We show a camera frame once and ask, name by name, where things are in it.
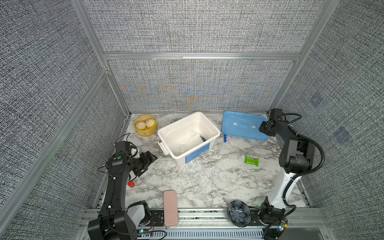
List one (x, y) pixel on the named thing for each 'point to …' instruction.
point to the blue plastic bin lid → (243, 124)
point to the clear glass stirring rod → (190, 142)
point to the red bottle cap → (131, 184)
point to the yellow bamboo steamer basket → (147, 131)
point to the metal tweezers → (202, 138)
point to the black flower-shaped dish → (239, 213)
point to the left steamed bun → (140, 125)
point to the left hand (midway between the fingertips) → (152, 161)
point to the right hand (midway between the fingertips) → (265, 128)
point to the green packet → (251, 160)
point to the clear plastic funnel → (181, 149)
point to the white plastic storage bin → (188, 137)
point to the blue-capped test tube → (231, 151)
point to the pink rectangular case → (170, 197)
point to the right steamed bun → (150, 122)
